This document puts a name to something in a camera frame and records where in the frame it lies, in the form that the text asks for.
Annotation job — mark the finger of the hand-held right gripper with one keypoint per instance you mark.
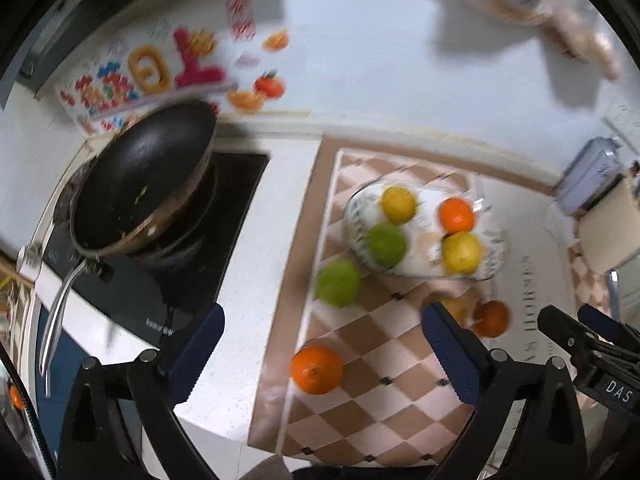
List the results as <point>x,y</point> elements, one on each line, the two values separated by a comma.
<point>597,319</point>
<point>562,327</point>

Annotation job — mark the colourful wall sticker sheet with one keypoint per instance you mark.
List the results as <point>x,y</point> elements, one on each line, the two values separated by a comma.
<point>135,80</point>

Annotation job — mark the orange fruit wall stickers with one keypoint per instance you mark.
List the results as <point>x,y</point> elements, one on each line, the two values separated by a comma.
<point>262,85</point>

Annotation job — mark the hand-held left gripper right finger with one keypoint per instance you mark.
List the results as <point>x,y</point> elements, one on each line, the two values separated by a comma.
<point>450,355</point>

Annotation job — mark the clear bag of bread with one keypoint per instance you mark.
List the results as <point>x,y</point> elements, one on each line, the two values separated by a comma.
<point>545,5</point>

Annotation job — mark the black induction cooktop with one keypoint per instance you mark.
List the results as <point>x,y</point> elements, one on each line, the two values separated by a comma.
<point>200,260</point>

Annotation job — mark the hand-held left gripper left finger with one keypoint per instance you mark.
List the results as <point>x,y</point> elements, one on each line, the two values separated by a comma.
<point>197,355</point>

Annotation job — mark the orange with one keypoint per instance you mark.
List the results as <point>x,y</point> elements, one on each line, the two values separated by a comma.
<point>456,215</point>
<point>317,370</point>
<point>492,318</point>

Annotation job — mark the beige box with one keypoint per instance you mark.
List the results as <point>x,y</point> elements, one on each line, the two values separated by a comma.
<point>610,232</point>

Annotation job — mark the black frying pan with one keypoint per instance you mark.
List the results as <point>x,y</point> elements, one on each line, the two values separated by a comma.
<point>142,175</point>

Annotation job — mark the green lime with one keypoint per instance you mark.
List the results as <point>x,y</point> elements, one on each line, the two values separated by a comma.
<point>338,283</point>
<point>386,244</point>

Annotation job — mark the checkered table mat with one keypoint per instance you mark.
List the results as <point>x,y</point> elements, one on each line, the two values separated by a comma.
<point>375,320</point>

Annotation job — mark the yellow lemon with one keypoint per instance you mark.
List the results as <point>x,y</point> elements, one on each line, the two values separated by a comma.
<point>398,204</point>
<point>462,252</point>

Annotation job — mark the patterned glass bowl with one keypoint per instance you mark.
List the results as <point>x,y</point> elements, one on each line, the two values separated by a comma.
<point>425,255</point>

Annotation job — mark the dark range hood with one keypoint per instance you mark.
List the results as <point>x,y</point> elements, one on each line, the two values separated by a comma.
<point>75,15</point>

